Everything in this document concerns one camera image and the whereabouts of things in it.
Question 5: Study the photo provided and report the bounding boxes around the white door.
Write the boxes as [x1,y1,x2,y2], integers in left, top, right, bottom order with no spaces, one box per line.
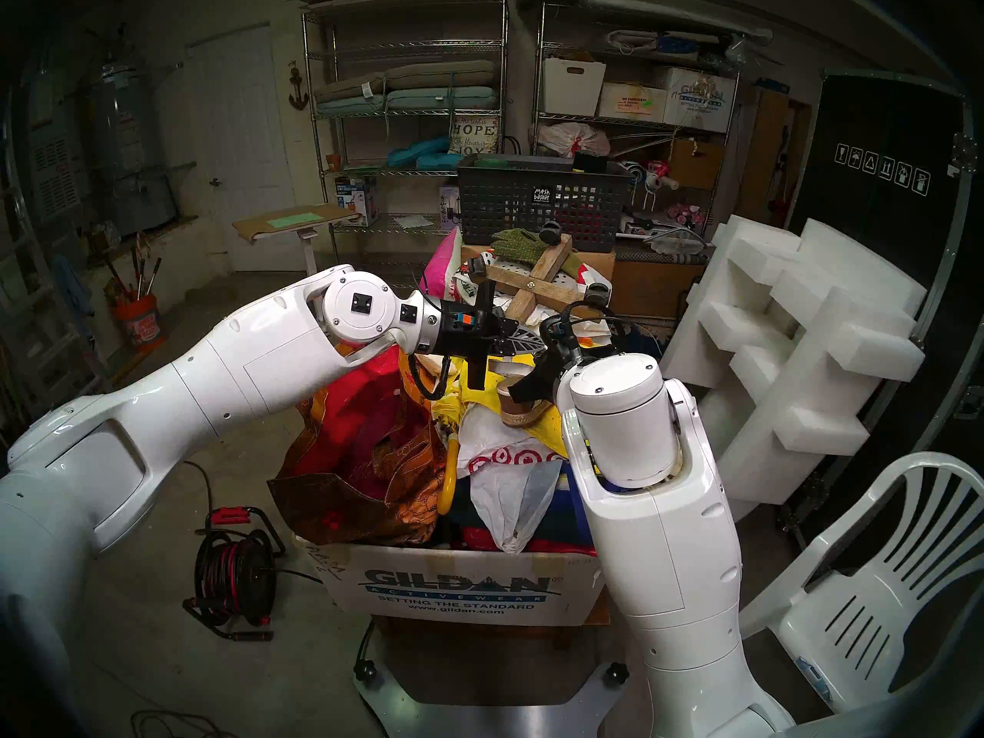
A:
[187,23,304,272]

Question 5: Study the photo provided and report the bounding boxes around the large brown box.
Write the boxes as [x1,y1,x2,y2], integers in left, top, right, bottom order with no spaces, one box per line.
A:
[611,248,708,321]

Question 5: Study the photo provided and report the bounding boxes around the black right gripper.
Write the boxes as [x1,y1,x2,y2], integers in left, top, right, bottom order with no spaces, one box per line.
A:
[507,314,597,404]

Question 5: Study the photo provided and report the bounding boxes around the small Gildan cardboard box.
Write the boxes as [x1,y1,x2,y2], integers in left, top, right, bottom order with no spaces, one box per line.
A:
[663,66,737,134]

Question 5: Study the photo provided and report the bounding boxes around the red black cable reel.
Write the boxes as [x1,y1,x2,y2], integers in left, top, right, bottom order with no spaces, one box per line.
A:
[183,506,287,642]

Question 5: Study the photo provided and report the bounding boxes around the blue white product box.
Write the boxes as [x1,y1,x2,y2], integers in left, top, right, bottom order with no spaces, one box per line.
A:
[336,175,379,226]

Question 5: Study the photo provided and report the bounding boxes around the white red-print plastic bag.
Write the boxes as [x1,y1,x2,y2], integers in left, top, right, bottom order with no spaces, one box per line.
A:
[457,402,566,554]

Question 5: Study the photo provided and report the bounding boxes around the pink white plastic bag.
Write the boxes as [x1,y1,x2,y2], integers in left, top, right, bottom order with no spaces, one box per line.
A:
[538,121,612,158]

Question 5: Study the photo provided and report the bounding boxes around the wooden cross caster dolly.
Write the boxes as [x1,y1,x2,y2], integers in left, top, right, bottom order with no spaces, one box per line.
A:
[461,233,612,324]

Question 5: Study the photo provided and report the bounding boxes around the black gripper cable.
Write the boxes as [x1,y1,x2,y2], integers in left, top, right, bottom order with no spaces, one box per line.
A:
[407,352,454,401]
[542,298,662,361]

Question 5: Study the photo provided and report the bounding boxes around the HOPE text pillow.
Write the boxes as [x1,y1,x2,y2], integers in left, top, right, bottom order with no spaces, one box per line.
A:
[450,115,500,157]

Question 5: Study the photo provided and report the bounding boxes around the grey water heater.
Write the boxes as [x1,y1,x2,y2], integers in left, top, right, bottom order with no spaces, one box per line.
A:
[96,60,178,234]

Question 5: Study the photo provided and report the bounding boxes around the red fabric item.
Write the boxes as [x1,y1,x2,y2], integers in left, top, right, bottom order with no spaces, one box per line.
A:
[461,525,599,557]

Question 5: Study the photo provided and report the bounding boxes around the teal seat cushion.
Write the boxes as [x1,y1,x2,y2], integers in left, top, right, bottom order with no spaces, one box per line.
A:
[317,87,499,115]

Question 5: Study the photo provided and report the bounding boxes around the white stand cardboard-top table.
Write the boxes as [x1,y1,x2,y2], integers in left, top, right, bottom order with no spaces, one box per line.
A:
[233,203,362,278]

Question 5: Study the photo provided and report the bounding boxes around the red orange patterned bag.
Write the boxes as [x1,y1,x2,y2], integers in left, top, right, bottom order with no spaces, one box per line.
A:
[268,344,450,547]

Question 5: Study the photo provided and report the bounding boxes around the large Gildan cardboard box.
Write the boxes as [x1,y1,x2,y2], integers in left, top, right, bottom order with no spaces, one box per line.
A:
[296,533,604,628]

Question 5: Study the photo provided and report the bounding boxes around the brown cardboard box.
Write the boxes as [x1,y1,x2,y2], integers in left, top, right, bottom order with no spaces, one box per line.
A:
[667,137,726,190]

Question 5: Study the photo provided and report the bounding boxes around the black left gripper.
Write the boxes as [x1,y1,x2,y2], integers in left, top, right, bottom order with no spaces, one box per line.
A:
[430,279,543,391]

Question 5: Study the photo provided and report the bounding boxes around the dark blue fabric bag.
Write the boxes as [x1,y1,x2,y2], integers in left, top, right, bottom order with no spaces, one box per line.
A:
[450,471,599,549]

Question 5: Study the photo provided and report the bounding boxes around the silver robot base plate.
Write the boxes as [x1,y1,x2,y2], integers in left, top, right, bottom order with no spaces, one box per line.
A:
[354,660,639,738]

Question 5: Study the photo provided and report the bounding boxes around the white foam packing block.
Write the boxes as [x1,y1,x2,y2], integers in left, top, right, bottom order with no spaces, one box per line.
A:
[661,214,927,507]

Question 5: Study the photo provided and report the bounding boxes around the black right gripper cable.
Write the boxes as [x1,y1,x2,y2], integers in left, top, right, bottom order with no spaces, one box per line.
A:
[542,298,662,361]

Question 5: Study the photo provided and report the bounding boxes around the turquoise folded cushion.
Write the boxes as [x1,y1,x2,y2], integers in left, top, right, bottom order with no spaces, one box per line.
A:
[387,135,453,170]

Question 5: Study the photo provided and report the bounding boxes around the chrome wire shelf with boxes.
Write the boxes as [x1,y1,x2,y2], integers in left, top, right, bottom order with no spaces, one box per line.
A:
[533,2,743,222]

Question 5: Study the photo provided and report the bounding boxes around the black plastic mesh basket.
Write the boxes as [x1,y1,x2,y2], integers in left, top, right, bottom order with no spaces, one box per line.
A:
[457,154,635,253]

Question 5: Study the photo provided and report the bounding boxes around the chrome wire shelf with cushions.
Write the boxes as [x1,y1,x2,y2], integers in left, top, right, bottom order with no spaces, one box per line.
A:
[301,0,510,284]

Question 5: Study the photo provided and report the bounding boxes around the black floor cable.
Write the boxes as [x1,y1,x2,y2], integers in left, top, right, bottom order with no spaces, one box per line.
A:
[131,710,220,738]

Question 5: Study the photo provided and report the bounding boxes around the white storage bin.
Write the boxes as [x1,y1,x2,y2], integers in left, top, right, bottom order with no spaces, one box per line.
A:
[542,57,607,117]

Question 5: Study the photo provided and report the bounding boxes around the crumpled clear plastic bag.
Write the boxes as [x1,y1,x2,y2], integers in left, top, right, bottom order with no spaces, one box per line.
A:
[642,225,708,257]

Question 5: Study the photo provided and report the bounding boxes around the beige seat cushion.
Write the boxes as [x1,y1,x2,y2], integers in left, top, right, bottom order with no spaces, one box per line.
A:
[384,60,497,91]
[314,74,389,105]

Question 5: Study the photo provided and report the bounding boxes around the white plastic chair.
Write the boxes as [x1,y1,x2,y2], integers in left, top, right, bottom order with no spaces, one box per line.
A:
[738,452,984,733]

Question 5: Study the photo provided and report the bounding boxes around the tan wooden board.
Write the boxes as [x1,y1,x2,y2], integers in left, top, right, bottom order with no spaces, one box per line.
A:
[738,87,793,222]

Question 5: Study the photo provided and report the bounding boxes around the white strap wedge sandal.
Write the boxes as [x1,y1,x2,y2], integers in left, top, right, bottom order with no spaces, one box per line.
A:
[492,360,556,428]

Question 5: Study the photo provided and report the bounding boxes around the green knit gloves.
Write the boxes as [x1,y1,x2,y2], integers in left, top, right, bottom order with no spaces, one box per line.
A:
[492,228,581,276]

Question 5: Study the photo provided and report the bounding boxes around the small labelled cardboard box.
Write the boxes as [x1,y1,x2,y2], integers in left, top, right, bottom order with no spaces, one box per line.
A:
[598,81,668,122]

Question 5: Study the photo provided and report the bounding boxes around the orange bucket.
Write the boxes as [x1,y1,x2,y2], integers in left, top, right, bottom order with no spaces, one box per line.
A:
[114,293,161,349]

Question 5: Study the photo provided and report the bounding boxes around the black flight case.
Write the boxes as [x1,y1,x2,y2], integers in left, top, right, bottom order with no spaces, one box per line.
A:
[784,71,984,514]

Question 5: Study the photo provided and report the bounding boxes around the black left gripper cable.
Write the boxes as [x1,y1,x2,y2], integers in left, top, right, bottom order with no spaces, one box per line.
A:
[407,352,454,401]

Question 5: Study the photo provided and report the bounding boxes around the yellow curved handle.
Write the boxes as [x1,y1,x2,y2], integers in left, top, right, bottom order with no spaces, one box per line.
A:
[438,433,460,516]

